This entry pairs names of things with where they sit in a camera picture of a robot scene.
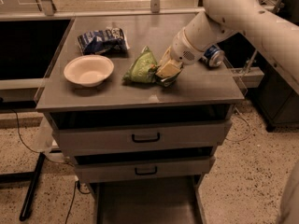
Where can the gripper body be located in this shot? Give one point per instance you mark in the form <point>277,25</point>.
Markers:
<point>183,51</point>

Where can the green jalapeno chip bag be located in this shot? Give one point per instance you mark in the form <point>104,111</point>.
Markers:
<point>143,70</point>

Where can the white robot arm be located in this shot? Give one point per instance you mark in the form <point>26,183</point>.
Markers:
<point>255,176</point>

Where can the blue chip bag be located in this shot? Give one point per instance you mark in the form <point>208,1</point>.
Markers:
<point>102,41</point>

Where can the top grey drawer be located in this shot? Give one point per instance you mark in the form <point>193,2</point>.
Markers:
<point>79,133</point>

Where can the grey drawer cabinet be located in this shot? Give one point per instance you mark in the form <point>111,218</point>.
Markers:
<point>197,85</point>

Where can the middle grey drawer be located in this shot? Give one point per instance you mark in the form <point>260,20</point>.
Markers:
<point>144,164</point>

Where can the bottom open grey drawer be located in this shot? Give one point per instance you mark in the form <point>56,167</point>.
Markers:
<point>169,200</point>

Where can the blue soda can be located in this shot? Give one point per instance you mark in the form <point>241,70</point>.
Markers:
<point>213,57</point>

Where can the white paper bowl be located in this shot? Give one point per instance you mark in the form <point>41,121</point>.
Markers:
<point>88,70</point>

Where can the dark cabinet at right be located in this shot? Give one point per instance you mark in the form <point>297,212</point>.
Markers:
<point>275,99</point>

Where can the black table leg stand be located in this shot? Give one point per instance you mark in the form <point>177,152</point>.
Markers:
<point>30,177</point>

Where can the black top drawer handle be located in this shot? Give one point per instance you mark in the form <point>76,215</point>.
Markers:
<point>145,138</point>

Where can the black drawer handle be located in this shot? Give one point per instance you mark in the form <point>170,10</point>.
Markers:
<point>149,171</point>
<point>145,138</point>

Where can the black middle drawer handle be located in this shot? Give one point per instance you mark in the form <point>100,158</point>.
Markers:
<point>149,171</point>

